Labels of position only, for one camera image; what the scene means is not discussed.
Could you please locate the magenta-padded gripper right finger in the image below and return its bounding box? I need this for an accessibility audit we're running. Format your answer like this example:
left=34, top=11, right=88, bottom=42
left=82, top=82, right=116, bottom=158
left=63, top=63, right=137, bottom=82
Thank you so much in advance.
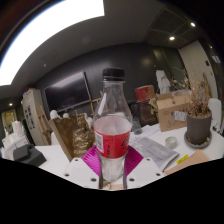
left=123, top=144, right=166, bottom=189

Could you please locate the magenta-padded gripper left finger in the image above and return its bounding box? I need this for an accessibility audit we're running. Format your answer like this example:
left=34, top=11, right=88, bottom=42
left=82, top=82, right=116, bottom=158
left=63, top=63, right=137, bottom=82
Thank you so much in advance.
left=63, top=144, right=101, bottom=190

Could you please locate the clear red-label drink bottle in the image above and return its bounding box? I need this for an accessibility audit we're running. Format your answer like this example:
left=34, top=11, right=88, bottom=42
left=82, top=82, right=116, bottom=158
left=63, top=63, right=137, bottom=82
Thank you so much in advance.
left=92, top=67, right=133, bottom=183

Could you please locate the grey printed newspaper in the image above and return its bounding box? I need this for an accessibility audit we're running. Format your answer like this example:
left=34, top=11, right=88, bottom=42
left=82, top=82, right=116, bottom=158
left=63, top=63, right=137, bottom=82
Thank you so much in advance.
left=131, top=137, right=180, bottom=171

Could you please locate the small clear glass cup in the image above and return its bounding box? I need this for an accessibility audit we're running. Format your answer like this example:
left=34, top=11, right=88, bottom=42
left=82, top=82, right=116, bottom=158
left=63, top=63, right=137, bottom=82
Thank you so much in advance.
left=164, top=135, right=178, bottom=150

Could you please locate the brown wooden architectural model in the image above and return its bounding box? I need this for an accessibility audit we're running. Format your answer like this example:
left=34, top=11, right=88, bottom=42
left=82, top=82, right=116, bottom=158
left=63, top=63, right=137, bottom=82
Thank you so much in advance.
left=48, top=111, right=96, bottom=163

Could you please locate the yellow tag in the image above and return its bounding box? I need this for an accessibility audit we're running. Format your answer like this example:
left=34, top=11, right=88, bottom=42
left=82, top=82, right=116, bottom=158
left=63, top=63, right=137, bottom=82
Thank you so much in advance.
left=175, top=154, right=190, bottom=165

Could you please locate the clear glass jar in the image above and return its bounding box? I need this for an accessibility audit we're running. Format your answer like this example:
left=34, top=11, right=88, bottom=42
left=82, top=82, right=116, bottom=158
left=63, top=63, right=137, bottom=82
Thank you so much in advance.
left=131, top=114, right=144, bottom=136

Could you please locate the black flat box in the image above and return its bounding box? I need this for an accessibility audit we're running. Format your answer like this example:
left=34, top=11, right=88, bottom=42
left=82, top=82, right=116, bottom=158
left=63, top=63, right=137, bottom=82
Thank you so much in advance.
left=13, top=143, right=48, bottom=167

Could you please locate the dark wooden crate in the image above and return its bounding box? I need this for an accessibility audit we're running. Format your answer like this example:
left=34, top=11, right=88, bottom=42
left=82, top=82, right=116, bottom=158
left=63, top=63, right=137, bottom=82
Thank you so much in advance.
left=129, top=99, right=160, bottom=128

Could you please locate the tall wooden easel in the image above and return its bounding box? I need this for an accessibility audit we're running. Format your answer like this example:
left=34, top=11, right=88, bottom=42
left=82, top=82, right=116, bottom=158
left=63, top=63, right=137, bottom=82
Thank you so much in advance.
left=36, top=105, right=53, bottom=145

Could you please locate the open cardboard box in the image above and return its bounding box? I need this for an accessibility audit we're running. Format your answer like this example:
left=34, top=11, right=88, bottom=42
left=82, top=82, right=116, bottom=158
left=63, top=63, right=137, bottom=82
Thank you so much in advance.
left=155, top=92, right=193, bottom=133

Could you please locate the small wooden easel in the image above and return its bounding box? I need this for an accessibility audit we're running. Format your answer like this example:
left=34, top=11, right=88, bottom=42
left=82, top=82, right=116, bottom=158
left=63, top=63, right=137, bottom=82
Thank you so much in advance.
left=89, top=91, right=103, bottom=116

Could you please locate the dried plant in grey pot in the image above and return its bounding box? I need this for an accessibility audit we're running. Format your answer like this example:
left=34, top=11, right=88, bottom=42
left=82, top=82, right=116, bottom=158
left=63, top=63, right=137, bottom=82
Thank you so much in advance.
left=173, top=71, right=214, bottom=150

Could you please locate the white plaster statue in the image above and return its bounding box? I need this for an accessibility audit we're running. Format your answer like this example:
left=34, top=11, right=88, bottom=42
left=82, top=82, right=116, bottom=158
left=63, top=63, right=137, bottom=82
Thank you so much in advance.
left=155, top=69, right=171, bottom=95

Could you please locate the white plastic chair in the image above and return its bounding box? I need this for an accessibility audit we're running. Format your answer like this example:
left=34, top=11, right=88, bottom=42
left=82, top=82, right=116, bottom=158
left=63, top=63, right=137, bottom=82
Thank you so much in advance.
left=208, top=97, right=223, bottom=134

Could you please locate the long ceiling light panel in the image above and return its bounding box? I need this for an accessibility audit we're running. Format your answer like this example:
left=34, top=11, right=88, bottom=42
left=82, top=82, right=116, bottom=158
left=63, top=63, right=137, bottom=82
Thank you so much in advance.
left=0, top=0, right=105, bottom=87

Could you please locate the black wall screen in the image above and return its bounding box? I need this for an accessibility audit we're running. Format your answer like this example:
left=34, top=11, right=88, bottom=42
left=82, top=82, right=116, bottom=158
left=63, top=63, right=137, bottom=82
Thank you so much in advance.
left=44, top=70, right=92, bottom=113

